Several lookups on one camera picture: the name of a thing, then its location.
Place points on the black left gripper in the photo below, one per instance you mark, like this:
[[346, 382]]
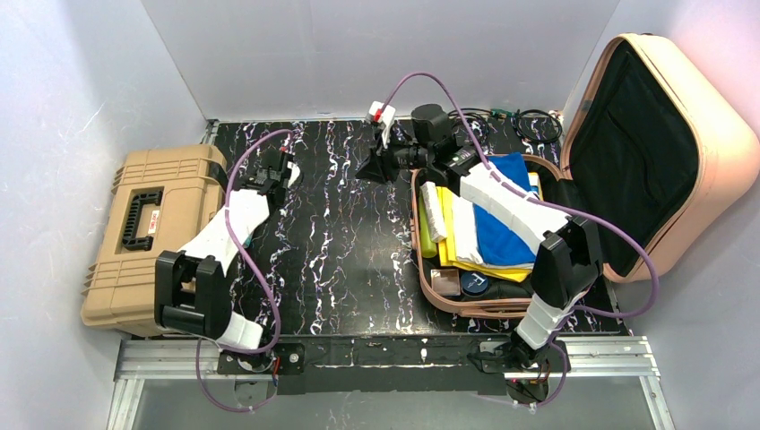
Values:
[[271, 175]]

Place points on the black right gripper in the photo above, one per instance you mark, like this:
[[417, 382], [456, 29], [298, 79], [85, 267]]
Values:
[[388, 162]]

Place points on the yellow-green spray bottle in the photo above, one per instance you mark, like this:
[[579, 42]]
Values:
[[428, 247]]

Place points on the yellow garment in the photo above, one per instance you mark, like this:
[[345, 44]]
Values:
[[451, 237]]

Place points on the white shirt blue print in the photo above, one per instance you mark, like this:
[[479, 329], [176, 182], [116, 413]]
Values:
[[466, 237]]

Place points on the brown leather wallet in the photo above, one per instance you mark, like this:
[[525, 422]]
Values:
[[445, 282]]

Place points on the blue microfibre towel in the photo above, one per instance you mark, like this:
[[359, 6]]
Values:
[[498, 245]]

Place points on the dark round jar lid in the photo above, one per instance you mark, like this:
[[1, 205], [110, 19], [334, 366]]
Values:
[[474, 283]]

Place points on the pink suitcase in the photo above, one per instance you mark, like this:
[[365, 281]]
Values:
[[655, 155]]

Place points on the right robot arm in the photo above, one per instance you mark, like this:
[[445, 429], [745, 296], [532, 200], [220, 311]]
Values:
[[565, 248]]

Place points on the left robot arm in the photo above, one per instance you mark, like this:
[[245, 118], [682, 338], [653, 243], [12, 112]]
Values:
[[192, 284]]

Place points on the tan plastic tool case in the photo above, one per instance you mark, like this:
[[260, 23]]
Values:
[[162, 199]]

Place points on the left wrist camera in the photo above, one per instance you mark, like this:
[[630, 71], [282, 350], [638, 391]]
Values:
[[295, 177]]

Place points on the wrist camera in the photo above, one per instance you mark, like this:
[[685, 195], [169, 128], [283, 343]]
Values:
[[295, 177], [431, 126]]

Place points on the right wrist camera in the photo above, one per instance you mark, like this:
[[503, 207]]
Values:
[[431, 126]]

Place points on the aluminium frame rail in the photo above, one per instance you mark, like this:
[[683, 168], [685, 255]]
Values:
[[311, 364]]

